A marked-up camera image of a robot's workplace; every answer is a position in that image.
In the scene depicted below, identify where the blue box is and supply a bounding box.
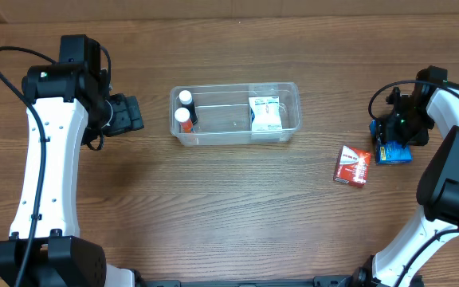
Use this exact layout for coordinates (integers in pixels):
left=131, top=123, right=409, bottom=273
left=369, top=120, right=413, bottom=165

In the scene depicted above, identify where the orange bottle white cap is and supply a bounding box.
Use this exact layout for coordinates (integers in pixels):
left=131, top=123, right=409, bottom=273
left=174, top=108, right=194, bottom=133

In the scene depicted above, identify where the black bottle white cap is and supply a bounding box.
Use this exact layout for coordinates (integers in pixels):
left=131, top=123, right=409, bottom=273
left=178, top=90, right=198, bottom=124

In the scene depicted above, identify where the red and white box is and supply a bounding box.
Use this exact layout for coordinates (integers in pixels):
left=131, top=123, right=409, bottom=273
left=333, top=145, right=371, bottom=187

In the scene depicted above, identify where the white carton box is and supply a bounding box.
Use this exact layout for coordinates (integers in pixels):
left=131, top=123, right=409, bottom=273
left=249, top=96, right=282, bottom=132

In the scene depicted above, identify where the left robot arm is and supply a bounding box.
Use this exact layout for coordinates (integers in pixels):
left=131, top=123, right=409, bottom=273
left=0, top=34, right=144, bottom=287

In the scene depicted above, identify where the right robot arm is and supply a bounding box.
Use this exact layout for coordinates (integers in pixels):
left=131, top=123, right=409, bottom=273
left=346, top=65, right=459, bottom=286

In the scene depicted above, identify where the clear plastic container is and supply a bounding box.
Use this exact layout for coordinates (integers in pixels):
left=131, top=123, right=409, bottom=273
left=170, top=82, right=302, bottom=147

